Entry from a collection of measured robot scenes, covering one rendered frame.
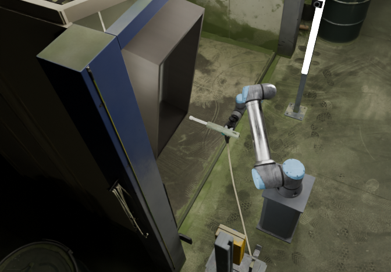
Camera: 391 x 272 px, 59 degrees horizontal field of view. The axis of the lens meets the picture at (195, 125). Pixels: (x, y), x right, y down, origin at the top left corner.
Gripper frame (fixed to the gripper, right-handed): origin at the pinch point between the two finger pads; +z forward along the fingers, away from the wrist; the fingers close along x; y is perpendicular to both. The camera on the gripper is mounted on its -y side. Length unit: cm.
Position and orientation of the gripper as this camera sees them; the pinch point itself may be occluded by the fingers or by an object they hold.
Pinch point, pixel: (226, 133)
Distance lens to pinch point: 302.4
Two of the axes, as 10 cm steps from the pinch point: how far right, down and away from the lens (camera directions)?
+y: 0.9, 5.4, 8.4
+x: -8.9, -3.4, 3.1
